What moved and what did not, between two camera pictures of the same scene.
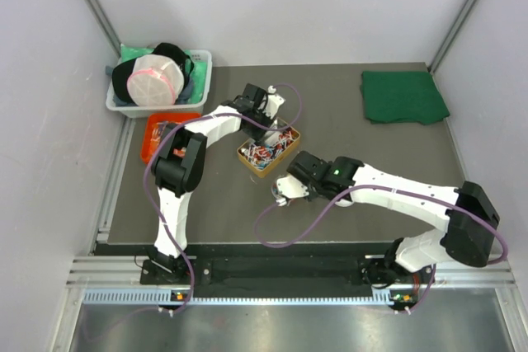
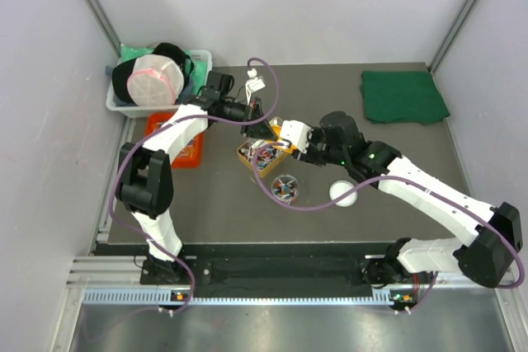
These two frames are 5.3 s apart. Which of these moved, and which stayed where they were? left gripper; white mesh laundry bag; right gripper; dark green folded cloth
Moved: right gripper
Stayed: white mesh laundry bag; dark green folded cloth; left gripper
